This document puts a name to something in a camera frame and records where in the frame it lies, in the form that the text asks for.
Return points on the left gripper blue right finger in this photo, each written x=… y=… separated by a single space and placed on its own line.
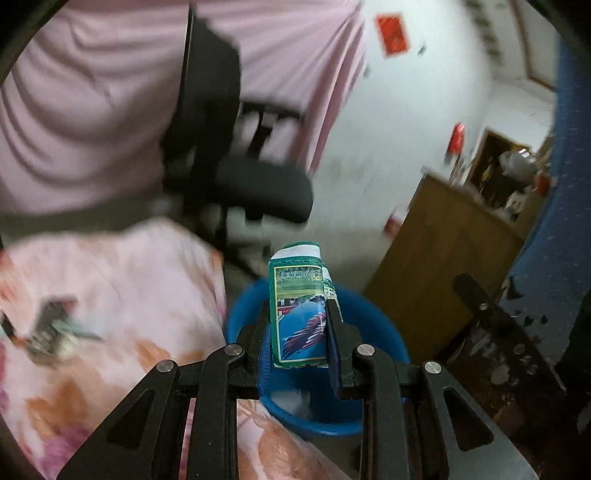
x=418 y=421

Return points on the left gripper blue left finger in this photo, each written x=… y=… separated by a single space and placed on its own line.
x=177 y=419

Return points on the green blue snack packet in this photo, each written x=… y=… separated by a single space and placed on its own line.
x=300 y=289

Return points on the grey wrapper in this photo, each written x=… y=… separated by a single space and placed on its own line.
x=55 y=334

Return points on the blue plastic basin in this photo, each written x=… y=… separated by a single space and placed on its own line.
x=302 y=399

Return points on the blue starry curtain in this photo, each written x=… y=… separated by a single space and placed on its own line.
x=552 y=272

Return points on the floral pink quilt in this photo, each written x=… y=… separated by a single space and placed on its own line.
x=152 y=292

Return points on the wooden cabinet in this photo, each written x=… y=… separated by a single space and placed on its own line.
x=446 y=233

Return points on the black office chair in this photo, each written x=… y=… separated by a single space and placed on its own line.
x=211 y=148

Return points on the pink hanging sheet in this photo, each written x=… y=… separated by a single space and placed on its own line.
x=86 y=103

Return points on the red hanging wall ornament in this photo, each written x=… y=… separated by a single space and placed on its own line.
x=457 y=139

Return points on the red diamond wall decoration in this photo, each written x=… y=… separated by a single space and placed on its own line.
x=393 y=35

